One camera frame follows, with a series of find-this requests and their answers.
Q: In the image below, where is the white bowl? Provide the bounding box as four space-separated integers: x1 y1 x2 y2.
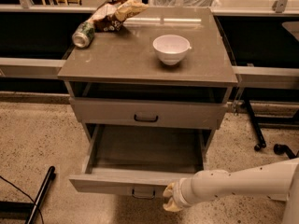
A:
152 35 192 65

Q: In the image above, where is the black cable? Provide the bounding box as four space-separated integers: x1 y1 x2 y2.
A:
0 175 45 224

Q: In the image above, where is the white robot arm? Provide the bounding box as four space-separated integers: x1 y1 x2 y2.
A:
163 158 299 224

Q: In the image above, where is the black stand leg left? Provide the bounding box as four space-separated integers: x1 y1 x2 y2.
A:
0 166 56 224

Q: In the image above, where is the metal railing frame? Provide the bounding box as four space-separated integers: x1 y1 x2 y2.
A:
0 0 299 79

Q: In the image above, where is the wire mesh basket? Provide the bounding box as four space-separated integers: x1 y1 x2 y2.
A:
149 0 221 7

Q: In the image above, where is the grey drawer cabinet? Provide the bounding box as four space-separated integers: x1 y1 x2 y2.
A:
59 7 237 135

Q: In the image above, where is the crumpled chip bag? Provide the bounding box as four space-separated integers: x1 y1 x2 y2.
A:
88 0 149 32

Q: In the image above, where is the green soda can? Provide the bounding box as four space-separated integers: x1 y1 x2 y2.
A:
72 21 95 49

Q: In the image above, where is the drawer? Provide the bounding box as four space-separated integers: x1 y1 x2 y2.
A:
70 98 227 129
69 125 215 200

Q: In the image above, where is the black chair leg base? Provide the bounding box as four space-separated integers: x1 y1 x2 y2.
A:
242 100 299 161

